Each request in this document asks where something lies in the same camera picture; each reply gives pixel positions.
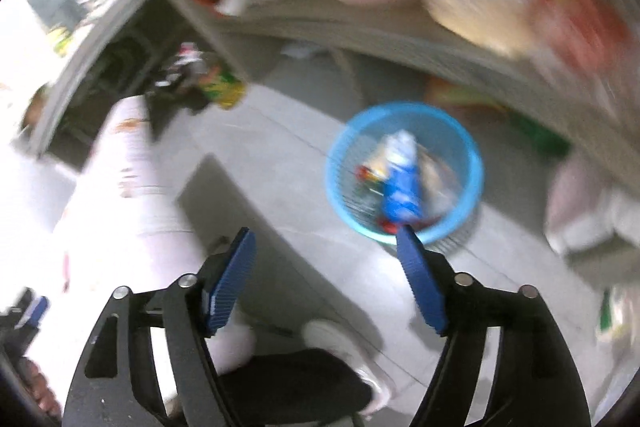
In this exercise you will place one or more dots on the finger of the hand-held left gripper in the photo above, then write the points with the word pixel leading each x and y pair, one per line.
pixel 39 309

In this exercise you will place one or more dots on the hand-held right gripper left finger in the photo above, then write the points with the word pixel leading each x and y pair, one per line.
pixel 227 287

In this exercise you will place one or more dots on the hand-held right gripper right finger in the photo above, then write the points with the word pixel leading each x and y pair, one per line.
pixel 421 279

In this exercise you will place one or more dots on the blue mesh wastebasket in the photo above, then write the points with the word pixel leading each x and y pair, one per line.
pixel 345 147

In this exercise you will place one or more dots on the person's left hand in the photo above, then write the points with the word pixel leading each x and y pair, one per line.
pixel 42 384

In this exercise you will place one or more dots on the blue snack packet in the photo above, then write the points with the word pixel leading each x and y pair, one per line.
pixel 400 187

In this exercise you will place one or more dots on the person's black trouser leg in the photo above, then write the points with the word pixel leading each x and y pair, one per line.
pixel 300 382

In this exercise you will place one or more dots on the floral tablecloth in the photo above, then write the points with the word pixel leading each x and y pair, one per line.
pixel 125 217

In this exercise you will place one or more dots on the white plastic bag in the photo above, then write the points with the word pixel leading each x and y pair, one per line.
pixel 590 207

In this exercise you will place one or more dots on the yellow green packet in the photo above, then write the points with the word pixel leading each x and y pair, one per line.
pixel 225 88

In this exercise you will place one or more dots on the grey metal shelf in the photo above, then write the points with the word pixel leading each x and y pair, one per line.
pixel 310 22

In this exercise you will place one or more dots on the red packet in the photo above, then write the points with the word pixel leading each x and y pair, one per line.
pixel 580 22

